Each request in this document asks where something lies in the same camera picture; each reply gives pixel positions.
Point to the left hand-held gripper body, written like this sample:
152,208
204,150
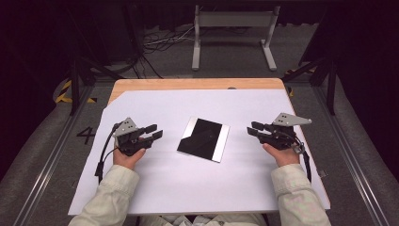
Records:
127,128

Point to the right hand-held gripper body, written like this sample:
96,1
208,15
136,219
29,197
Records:
284,136

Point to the black panel with silver edges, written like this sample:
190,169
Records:
202,139

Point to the person's right hand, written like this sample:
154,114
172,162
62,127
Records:
284,157

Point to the person's left hand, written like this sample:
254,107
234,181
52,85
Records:
125,160

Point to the white paper sheet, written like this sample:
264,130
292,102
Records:
188,188

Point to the black tripod stand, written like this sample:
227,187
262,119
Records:
331,88
74,81

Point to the yellow black floor tape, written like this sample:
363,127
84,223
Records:
62,94

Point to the metal floor rail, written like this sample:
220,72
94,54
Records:
354,169
47,169

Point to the white metal stand frame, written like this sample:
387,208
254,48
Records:
233,19

